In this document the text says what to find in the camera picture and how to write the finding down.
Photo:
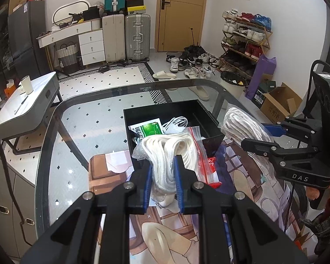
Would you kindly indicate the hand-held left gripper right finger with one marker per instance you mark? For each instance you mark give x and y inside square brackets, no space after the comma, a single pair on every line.
[178,184]

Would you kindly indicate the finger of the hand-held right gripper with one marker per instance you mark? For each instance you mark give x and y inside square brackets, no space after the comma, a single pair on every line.
[273,131]
[257,145]

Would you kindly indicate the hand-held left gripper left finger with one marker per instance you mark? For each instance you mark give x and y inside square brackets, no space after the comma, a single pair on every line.
[146,187]

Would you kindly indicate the green and white packet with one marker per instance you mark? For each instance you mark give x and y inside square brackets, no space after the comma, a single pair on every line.
[151,128]

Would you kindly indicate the black storage box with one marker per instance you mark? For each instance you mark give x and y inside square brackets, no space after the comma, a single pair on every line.
[154,112]

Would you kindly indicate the person's right forearm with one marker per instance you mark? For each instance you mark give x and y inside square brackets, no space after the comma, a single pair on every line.
[327,225]

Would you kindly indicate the person's right hand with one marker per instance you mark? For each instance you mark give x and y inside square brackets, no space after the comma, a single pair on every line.
[312,195]

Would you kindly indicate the open large cardboard box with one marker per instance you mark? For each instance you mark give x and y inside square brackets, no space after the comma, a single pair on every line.
[280,107]

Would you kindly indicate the printed desk mat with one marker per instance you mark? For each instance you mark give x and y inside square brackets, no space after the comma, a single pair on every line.
[236,176]

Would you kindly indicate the dark printed carton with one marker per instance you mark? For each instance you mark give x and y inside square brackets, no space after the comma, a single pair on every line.
[260,96]

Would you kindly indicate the red packet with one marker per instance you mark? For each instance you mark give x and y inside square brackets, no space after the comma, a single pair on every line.
[212,165]

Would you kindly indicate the purple bag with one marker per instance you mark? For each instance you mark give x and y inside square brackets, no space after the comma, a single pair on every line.
[261,74]

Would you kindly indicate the white trash bin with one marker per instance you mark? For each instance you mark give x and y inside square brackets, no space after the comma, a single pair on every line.
[232,85]

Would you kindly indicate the beige slipper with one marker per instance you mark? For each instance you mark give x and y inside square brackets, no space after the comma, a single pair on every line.
[199,92]
[165,74]

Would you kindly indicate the wooden shoe rack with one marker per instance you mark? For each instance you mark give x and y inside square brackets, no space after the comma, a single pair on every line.
[247,38]

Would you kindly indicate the pile of shoes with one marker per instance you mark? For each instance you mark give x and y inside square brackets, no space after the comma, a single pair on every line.
[192,66]

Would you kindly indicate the black umbrella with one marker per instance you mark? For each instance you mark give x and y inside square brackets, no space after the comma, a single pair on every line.
[194,48]

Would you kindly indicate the black and white rug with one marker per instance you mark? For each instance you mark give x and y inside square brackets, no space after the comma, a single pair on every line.
[104,77]

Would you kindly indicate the grey cabinet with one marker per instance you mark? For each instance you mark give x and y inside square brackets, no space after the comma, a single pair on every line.
[8,198]

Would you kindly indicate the white coffee table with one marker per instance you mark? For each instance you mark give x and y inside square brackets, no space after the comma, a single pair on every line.
[35,101]

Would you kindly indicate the wooden door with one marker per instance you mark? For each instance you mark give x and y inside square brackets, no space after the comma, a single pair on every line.
[181,19]

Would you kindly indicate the silver suitcase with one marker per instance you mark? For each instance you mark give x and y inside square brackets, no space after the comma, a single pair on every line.
[137,38]

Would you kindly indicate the slim dark pen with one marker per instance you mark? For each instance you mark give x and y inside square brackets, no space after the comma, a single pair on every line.
[20,105]

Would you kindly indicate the beige suitcase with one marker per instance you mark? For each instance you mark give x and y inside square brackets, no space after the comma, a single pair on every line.
[112,38]

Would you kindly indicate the woven basket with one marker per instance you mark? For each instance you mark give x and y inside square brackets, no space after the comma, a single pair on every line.
[67,56]

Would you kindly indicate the white vanity desk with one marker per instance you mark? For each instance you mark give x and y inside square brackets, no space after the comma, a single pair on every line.
[90,44]

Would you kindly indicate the white cup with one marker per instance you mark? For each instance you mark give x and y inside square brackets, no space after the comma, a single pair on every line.
[26,85]

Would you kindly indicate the orange tissue box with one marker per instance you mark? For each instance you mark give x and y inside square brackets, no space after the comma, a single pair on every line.
[10,89]

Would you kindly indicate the yellow and black shoe box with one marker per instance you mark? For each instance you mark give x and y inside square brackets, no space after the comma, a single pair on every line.
[136,10]

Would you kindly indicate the black bag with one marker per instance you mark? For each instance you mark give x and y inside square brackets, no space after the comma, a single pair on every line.
[91,13]

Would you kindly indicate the plain black shoe box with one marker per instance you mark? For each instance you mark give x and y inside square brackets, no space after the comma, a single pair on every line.
[134,3]

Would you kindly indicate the oval mirror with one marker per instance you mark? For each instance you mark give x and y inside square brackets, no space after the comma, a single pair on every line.
[71,12]

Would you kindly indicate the dark grey fridge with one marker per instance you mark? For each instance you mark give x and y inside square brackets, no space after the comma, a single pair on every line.
[27,33]

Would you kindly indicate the glass door wardrobe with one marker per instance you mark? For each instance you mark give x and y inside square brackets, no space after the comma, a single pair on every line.
[0,46]

